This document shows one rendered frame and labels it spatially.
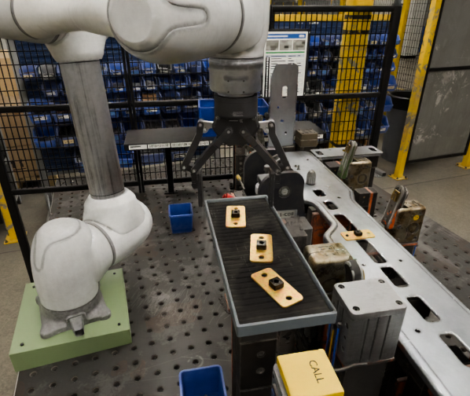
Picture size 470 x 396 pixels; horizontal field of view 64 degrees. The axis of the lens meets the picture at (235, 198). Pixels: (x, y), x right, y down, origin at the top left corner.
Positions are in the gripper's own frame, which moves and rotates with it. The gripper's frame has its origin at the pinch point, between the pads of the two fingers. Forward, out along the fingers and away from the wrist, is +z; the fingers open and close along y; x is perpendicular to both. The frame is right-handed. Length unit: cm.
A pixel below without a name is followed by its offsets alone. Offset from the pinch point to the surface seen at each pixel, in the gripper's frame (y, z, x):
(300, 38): 30, -22, 121
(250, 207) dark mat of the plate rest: 3.0, 4.1, 3.9
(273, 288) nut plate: 5.5, 3.7, -22.1
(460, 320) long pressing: 42.7, 20.1, -11.8
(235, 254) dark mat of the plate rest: -0.1, 4.1, -13.0
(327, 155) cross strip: 37, 20, 79
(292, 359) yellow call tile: 6.8, 4.1, -34.1
